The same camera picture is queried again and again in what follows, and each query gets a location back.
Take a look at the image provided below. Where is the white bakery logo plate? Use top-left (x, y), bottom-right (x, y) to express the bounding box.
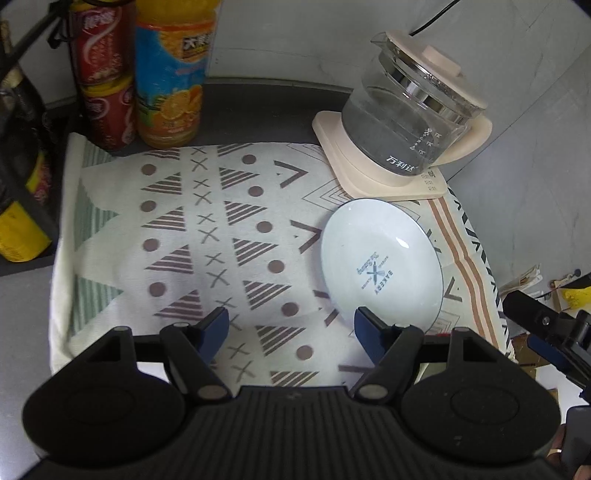
top-left (321, 198), bottom-right (444, 332)

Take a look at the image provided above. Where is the person's right hand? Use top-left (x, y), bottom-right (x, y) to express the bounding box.
top-left (546, 424), bottom-right (591, 480)

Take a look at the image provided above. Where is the patterned fringed table mat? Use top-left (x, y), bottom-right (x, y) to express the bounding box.
top-left (50, 132), bottom-right (518, 388)

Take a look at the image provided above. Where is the cream kettle base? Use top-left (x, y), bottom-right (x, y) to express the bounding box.
top-left (312, 111), bottom-right (448, 201)

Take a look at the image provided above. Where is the glass electric kettle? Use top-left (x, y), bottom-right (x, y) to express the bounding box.
top-left (342, 31), bottom-right (492, 179)

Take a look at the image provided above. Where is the lower red drink can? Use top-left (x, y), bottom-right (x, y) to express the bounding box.
top-left (82, 75), bottom-right (136, 151)

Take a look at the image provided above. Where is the red drink can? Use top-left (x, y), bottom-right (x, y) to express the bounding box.
top-left (70, 1), bottom-right (135, 87)
top-left (82, 75), bottom-right (136, 151)

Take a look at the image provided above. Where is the black metal shelf rack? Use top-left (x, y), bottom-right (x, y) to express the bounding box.
top-left (1, 1), bottom-right (76, 276)

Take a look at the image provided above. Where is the orange juice bottle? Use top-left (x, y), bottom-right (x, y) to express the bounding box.
top-left (135, 0), bottom-right (219, 149)

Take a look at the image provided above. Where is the upper red drink can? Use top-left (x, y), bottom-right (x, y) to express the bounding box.
top-left (70, 1), bottom-right (135, 87)

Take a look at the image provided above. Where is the soy sauce bottle red handle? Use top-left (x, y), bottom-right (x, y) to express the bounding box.
top-left (0, 20), bottom-right (53, 263)

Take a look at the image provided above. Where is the right black power cable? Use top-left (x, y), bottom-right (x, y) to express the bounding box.
top-left (410, 0), bottom-right (461, 36)

